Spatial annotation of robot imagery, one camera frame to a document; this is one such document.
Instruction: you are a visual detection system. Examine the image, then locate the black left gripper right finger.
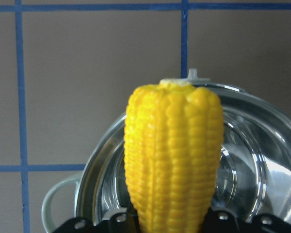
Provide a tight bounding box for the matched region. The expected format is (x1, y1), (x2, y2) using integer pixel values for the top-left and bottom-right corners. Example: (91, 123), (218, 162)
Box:
(202, 209), (291, 233)

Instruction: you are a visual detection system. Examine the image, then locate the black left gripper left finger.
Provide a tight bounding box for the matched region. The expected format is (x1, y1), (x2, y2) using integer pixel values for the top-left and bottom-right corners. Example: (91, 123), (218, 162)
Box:
(53, 207), (139, 233)

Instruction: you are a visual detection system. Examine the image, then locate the glass pot lid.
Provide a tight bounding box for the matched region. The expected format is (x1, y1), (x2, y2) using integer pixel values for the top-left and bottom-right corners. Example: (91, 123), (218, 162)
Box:
(75, 69), (291, 224)

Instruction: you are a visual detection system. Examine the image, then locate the yellow corn cob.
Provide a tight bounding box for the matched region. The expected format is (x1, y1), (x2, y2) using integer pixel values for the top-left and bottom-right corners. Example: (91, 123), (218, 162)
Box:
(124, 80), (224, 233)

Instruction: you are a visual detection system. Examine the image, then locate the pale green cooking pot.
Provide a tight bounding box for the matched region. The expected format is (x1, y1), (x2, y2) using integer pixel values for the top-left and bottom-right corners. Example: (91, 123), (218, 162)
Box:
(41, 171), (84, 233)

